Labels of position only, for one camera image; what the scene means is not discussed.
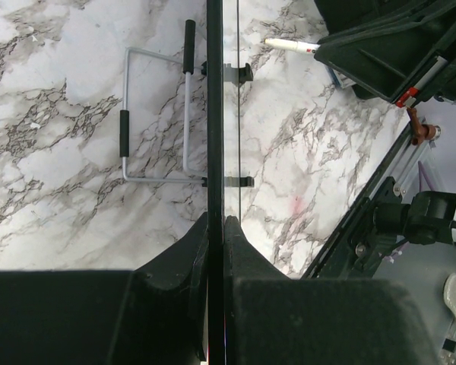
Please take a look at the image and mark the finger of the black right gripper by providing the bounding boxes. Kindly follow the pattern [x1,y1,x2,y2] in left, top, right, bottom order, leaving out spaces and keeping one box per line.
[315,1,456,38]
[313,26,451,107]

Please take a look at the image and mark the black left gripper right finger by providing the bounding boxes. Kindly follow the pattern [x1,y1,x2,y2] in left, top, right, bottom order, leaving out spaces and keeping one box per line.
[223,216,438,364]

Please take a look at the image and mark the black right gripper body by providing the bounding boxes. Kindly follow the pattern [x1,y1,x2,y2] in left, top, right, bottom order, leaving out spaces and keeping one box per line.
[394,1,456,108]

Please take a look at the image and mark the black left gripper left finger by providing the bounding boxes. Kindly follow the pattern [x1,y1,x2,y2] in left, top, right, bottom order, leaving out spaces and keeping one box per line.
[0,215,208,364]

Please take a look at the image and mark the white tablet whiteboard black frame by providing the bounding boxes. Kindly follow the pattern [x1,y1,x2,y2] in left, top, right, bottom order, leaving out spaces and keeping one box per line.
[206,1,238,364]

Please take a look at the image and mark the black toolbox clear lids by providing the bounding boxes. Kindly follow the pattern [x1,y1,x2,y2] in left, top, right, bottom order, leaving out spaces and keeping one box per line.
[326,66,375,100]

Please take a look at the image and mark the brown connector plug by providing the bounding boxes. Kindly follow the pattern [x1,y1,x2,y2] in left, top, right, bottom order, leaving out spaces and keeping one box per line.
[407,108,442,146]

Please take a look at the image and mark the aluminium frame extrusion left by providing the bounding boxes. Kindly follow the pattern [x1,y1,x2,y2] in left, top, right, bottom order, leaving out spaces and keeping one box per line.
[350,125,445,209]

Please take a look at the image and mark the grey wire whiteboard stand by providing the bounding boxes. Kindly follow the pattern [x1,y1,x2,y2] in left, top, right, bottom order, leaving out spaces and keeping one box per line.
[117,19,255,189]

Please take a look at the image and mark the black mounting rail base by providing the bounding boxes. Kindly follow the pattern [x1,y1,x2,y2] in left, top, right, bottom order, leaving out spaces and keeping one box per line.
[302,178,456,279]

